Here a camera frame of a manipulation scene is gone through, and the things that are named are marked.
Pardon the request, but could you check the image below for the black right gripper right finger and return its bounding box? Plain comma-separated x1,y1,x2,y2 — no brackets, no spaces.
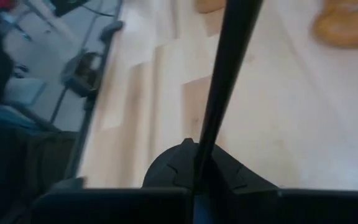
211,145,280,191

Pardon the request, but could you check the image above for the amber glass candle holder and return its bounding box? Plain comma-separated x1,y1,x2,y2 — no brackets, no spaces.
194,0,227,14
311,0,358,50

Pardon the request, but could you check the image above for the black aluminium table frame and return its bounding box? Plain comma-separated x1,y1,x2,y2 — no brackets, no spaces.
64,18,126,187

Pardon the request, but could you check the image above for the black table edge clamp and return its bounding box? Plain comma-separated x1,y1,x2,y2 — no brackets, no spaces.
60,50,104,98
99,19,125,44

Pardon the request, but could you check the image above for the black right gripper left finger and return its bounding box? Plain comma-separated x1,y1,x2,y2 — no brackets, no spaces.
141,138,196,189

